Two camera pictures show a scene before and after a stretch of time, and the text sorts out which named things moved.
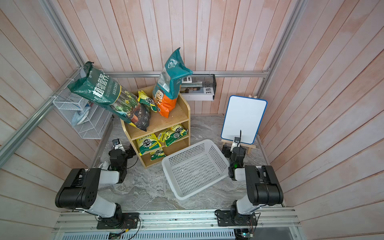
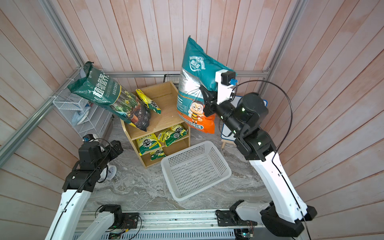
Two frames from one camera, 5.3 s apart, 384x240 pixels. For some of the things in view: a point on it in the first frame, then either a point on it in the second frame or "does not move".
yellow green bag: x=171 y=134 does not move
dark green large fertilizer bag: x=101 y=88 does not move
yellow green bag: x=178 y=131 does not move
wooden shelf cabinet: x=165 y=136 does not move
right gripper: x=228 y=149 -> x=214 y=109
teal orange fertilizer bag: x=167 y=85 -> x=198 y=68
